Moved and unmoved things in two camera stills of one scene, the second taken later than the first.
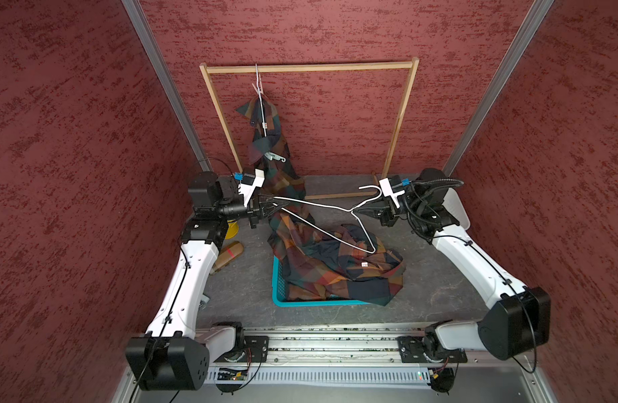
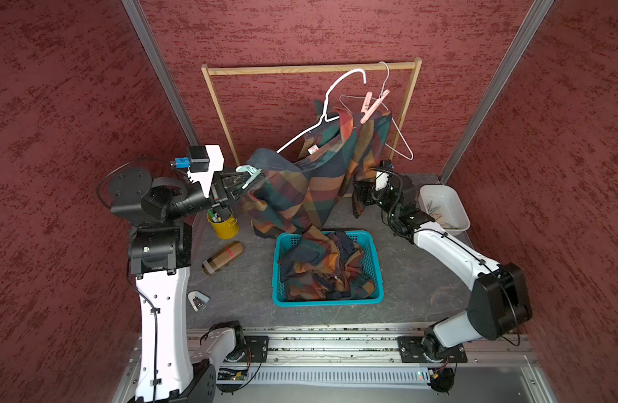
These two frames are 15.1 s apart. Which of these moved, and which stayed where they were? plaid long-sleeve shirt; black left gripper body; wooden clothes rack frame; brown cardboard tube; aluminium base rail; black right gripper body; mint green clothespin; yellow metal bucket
Moved: mint green clothespin; black right gripper body; plaid long-sleeve shirt; black left gripper body
Stayed: brown cardboard tube; wooden clothes rack frame; yellow metal bucket; aluminium base rail
